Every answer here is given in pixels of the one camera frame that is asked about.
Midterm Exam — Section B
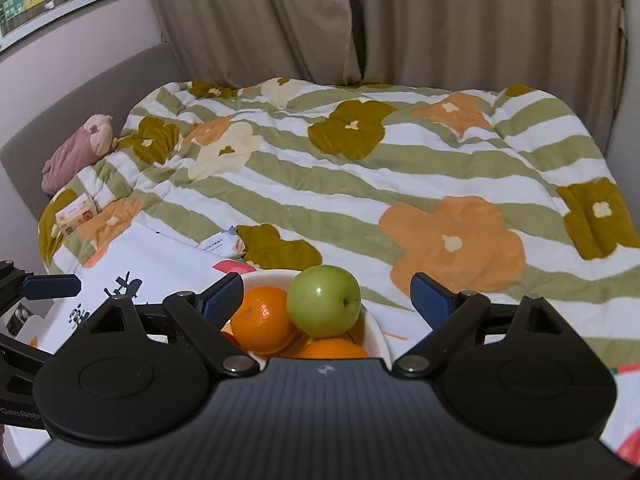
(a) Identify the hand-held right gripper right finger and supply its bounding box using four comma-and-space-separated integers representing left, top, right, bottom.
392, 272, 565, 378

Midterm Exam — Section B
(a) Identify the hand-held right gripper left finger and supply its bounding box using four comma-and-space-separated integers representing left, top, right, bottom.
90, 274, 261, 377

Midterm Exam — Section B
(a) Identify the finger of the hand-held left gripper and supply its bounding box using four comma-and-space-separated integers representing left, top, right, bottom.
20, 274, 82, 301
0, 332, 55, 368

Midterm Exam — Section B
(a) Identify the large orange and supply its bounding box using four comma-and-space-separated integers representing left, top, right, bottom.
230, 285, 301, 356
290, 337, 371, 359

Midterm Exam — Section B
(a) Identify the cream duck-print plate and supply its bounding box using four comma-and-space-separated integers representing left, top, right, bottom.
220, 268, 392, 361

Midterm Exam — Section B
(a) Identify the large green apple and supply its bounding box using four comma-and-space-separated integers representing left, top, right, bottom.
286, 265, 362, 339

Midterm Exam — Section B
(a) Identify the small snack packet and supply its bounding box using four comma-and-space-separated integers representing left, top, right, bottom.
197, 227, 247, 259

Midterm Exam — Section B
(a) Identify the small printed carton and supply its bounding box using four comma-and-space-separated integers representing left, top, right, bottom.
54, 203, 99, 239

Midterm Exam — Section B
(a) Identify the white fruit-print cloth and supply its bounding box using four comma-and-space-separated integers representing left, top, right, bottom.
0, 222, 640, 461

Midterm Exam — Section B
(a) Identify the pink plush toy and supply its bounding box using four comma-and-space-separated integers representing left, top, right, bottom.
41, 114, 119, 195

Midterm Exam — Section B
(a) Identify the striped floral blanket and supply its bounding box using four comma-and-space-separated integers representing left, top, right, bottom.
37, 77, 640, 376

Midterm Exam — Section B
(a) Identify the grey bed headboard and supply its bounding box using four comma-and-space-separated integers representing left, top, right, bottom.
0, 42, 184, 221

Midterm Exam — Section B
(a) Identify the beige curtain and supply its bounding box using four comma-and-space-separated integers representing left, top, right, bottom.
139, 0, 364, 89
340, 0, 629, 153

